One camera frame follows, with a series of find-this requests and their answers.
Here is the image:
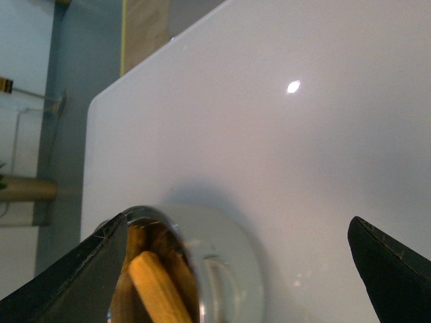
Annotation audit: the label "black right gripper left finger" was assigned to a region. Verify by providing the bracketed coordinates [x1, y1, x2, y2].
[1, 213, 128, 322]

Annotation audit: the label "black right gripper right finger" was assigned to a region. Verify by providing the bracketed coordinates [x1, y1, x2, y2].
[347, 217, 430, 322]

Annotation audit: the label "yellow corn cob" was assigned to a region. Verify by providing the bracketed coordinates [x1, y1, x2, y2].
[128, 251, 192, 322]

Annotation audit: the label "green plant gold planter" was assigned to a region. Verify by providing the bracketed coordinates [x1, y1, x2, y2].
[1, 161, 58, 203]

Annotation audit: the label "steel pot beige handles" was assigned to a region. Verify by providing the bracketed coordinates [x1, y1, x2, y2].
[107, 205, 264, 322]

